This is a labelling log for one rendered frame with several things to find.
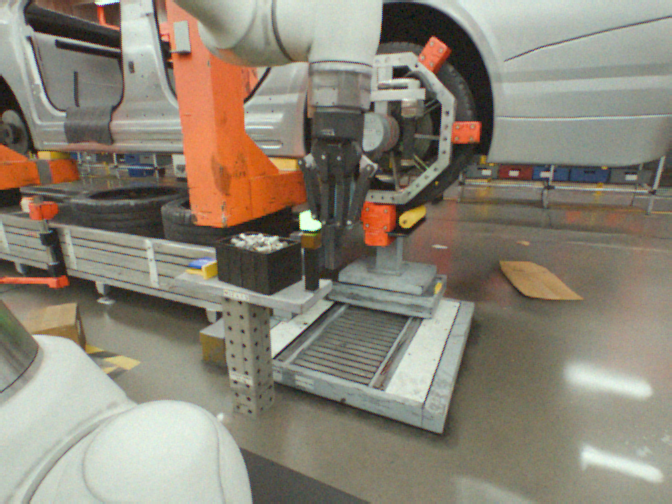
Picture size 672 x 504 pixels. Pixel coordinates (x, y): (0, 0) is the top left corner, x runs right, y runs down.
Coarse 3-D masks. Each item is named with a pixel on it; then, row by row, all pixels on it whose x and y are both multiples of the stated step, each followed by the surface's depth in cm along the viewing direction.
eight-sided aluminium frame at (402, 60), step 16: (384, 64) 137; (400, 64) 135; (416, 64) 133; (432, 80) 132; (448, 96) 131; (448, 112) 137; (448, 128) 134; (448, 144) 135; (448, 160) 137; (432, 176) 141; (368, 192) 154; (384, 192) 152; (400, 192) 152; (416, 192) 145
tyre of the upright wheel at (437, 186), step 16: (384, 48) 143; (400, 48) 141; (416, 48) 139; (448, 64) 138; (448, 80) 137; (464, 80) 150; (464, 96) 137; (464, 112) 138; (464, 144) 141; (464, 160) 144; (448, 176) 147; (432, 192) 151; (400, 208) 158
